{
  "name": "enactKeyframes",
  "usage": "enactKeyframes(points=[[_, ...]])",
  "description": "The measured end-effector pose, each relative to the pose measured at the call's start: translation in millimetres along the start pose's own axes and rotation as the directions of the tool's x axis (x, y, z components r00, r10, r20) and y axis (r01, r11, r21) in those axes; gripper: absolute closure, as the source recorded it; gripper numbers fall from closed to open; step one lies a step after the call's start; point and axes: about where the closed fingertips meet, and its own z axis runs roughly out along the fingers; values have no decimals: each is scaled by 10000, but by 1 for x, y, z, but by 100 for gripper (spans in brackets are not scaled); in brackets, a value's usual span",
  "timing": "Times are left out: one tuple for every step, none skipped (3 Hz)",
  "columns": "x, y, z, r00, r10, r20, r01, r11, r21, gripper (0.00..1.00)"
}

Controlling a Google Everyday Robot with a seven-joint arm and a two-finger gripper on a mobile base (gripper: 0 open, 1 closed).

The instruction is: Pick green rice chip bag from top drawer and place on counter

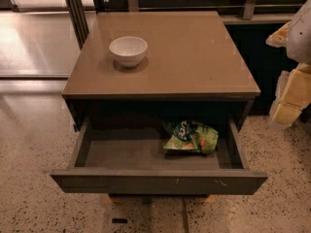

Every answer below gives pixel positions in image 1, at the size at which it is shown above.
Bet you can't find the green rice chip bag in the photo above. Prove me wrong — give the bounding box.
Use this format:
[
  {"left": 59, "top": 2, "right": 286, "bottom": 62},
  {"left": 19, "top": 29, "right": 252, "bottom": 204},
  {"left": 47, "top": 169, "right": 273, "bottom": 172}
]
[{"left": 162, "top": 120, "right": 219, "bottom": 154}]

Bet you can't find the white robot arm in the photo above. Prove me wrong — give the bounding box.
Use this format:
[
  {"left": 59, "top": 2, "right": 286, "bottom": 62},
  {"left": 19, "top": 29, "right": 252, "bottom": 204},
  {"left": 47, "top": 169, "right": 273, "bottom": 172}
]
[{"left": 265, "top": 0, "right": 311, "bottom": 129}]

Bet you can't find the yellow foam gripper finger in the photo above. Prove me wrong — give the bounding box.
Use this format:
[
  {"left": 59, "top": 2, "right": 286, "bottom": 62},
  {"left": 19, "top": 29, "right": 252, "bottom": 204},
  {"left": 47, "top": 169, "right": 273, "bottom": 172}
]
[
  {"left": 265, "top": 22, "right": 290, "bottom": 48},
  {"left": 273, "top": 63, "right": 311, "bottom": 125}
]

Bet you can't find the white ceramic bowl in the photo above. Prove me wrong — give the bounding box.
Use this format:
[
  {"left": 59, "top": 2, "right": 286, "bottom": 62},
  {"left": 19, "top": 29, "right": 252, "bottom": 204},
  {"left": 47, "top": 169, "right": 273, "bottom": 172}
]
[{"left": 109, "top": 36, "right": 148, "bottom": 68}]

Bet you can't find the dark metal door frame post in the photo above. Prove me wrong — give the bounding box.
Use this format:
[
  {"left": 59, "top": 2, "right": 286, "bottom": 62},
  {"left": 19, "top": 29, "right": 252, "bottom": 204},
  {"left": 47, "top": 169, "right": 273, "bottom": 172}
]
[{"left": 65, "top": 0, "right": 88, "bottom": 49}]

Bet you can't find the open grey top drawer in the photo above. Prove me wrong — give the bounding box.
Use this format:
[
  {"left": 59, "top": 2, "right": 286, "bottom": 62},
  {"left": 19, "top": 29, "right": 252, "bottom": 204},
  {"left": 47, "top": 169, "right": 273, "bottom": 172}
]
[{"left": 51, "top": 119, "right": 267, "bottom": 196}]

